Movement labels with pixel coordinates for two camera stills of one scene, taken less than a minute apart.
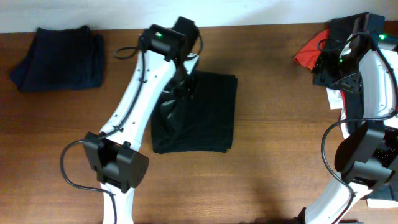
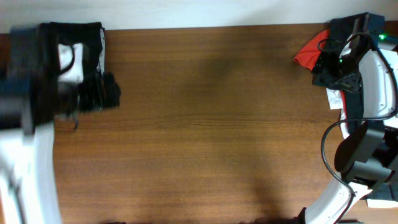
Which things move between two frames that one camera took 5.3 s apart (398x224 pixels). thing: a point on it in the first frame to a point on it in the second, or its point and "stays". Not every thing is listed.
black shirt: x=204 y=121 to x=80 y=56
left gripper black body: x=175 y=101 to x=97 y=93
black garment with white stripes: x=329 y=72 stays
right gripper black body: x=347 y=86 stays
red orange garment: x=309 y=53 stays
